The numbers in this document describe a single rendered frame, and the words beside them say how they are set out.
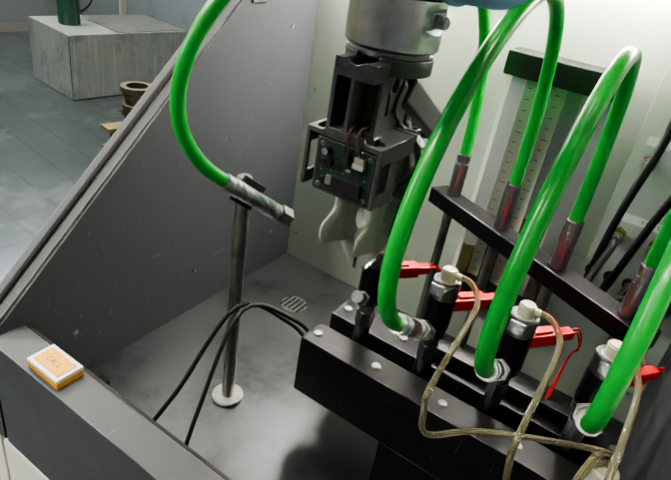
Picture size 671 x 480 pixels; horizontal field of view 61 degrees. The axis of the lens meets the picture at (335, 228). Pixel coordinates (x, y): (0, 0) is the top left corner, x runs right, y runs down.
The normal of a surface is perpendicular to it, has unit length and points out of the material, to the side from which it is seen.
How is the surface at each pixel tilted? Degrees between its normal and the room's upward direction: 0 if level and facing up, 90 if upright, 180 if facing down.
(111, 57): 90
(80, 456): 90
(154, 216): 90
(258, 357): 0
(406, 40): 90
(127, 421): 0
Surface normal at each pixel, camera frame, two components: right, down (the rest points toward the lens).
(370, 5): -0.63, 0.29
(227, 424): 0.14, -0.86
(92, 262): 0.82, 0.38
